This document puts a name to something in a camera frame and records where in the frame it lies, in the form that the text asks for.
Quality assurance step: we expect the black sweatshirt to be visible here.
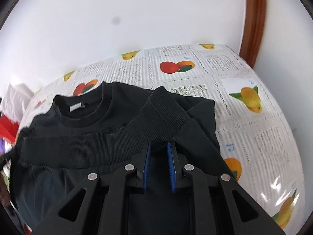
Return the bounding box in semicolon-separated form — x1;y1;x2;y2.
10;82;230;234

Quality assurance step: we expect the fruit print tablecloth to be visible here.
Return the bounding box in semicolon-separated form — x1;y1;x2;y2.
20;44;305;234

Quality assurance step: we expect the red paper shopping bag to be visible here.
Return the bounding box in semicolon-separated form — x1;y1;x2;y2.
0;115;20;144

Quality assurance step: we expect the white plastic shopping bag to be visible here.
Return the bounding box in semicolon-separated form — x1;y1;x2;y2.
1;83;34;123

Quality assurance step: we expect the brown wooden door frame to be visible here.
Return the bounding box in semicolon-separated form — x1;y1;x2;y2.
239;0;266;67

